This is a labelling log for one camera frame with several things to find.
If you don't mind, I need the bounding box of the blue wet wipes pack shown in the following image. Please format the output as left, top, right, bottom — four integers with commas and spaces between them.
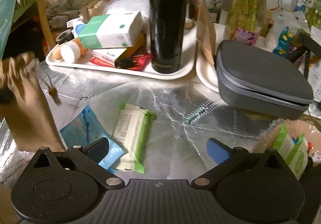
60, 105, 125, 169

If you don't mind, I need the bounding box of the green white wipes pack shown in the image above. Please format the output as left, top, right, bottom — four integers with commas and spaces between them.
112, 102, 157, 174

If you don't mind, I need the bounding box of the green wipes pack in basket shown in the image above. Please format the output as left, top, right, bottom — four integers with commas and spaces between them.
271, 124, 308, 180

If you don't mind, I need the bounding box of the woven basket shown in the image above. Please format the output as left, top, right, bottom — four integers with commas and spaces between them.
253, 119, 320, 179

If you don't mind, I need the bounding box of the grey zippered hard case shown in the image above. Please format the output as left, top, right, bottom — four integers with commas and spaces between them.
215, 40, 314, 120

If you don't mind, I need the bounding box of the white plastic tray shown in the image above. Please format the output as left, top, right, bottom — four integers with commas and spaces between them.
46, 26, 196, 80

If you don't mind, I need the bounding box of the orange white pill bottle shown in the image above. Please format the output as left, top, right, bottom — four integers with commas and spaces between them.
52, 38, 88, 63

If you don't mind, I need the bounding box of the black tape roll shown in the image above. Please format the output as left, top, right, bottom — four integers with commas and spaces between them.
55, 29, 74, 45

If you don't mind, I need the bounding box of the brown paper bag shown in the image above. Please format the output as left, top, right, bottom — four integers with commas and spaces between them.
196, 0, 216, 66

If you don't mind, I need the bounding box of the green white tissue box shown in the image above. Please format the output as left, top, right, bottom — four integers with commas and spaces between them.
78, 12, 143, 49

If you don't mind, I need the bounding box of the right glass vase bamboo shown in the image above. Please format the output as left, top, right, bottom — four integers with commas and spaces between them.
224, 0, 267, 46

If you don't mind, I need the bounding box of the wooden chair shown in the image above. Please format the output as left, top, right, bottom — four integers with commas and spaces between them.
4, 0, 56, 61

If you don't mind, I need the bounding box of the far right bamboo vase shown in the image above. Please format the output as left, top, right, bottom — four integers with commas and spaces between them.
305, 0, 320, 28

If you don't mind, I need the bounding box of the black thermos bottle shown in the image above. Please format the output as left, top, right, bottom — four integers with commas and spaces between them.
149, 0, 187, 74

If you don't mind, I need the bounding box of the green hanging cloth bag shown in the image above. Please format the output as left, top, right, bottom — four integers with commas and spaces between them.
1, 0, 22, 60

